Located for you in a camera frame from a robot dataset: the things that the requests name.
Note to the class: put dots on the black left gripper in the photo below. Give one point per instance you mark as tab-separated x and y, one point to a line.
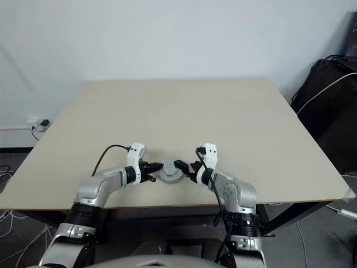
142	171

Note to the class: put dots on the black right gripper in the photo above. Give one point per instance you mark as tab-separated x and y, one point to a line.
195	168

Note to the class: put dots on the silver motor lid circuit board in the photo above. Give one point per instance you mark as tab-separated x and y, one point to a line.
171	167

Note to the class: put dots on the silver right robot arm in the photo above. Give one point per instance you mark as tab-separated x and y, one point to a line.
237	192

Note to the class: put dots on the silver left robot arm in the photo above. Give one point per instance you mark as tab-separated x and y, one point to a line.
92	190

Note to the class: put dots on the grey rounded robot body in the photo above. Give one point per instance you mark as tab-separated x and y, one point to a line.
156	261

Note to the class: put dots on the black plug adapter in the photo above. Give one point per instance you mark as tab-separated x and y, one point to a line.
44	123

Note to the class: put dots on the large black bag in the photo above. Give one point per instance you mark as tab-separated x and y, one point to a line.
329	123

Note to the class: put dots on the white floor power strip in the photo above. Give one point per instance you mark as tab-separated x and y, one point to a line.
343	210

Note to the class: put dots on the clear table corner guard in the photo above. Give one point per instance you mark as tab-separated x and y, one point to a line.
351	194

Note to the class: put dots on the dark computer monitor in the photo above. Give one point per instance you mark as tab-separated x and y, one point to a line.
352	36

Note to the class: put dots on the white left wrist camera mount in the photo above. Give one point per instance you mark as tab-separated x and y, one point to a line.
134	156

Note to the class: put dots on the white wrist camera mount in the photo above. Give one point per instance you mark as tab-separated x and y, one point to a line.
134	156
209	155

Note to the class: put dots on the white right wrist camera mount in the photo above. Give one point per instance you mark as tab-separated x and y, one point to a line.
209	155

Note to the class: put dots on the black table frame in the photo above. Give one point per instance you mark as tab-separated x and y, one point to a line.
156	215

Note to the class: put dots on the white wall power strip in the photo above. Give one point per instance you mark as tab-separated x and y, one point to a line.
31	120

